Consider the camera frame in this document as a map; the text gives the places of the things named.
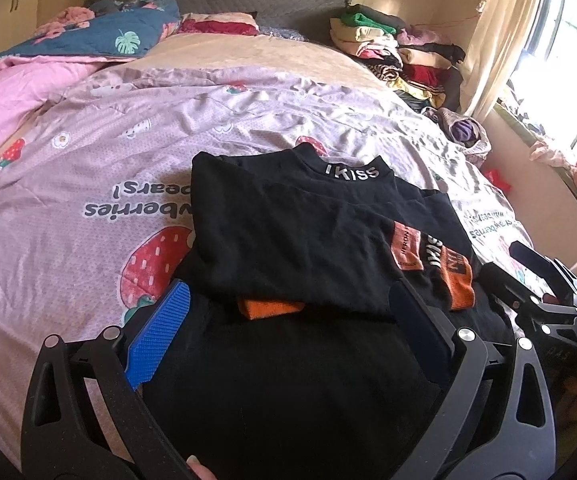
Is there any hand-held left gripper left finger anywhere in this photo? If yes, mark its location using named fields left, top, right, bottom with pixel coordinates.
left=21, top=280, right=199, bottom=480

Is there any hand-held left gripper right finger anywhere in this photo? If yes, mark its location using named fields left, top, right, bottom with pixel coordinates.
left=391, top=280, right=556, bottom=480

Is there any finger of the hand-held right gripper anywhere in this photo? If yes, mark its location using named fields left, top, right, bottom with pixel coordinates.
left=511, top=241, right=574, bottom=303
left=481, top=262, right=544, bottom=313

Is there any black sweater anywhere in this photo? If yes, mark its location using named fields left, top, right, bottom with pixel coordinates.
left=138, top=142, right=519, bottom=480

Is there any pile of folded clothes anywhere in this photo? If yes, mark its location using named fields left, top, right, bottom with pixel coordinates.
left=329, top=4, right=466, bottom=111

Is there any person's left hand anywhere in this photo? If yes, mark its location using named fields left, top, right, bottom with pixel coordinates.
left=187, top=455, right=219, bottom=480

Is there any red plastic bag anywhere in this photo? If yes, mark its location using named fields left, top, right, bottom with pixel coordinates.
left=485, top=169, right=514, bottom=193

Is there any purple and white crumpled garment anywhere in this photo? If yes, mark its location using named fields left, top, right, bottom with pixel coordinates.
left=421, top=107, right=491, bottom=163

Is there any pink printed duvet cover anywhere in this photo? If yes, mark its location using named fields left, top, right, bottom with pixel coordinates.
left=0, top=65, right=539, bottom=471

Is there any window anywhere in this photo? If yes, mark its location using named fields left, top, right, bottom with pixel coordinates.
left=508, top=0, right=577, bottom=166

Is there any cream curtain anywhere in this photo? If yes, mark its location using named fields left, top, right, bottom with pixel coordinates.
left=458, top=0, right=546, bottom=121

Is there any pink blanket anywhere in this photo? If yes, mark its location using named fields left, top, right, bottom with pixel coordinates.
left=0, top=55, right=119, bottom=176

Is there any beige blanket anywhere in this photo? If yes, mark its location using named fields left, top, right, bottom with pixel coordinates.
left=133, top=32, right=394, bottom=96

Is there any blue floral quilt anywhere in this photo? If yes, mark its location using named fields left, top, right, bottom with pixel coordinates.
left=3, top=0, right=182, bottom=58

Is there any red pillow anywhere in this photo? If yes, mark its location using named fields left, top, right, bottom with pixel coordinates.
left=178, top=12, right=260, bottom=37

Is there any blue patterned pillow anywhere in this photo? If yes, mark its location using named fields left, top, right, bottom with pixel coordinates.
left=258, top=25, right=309, bottom=43

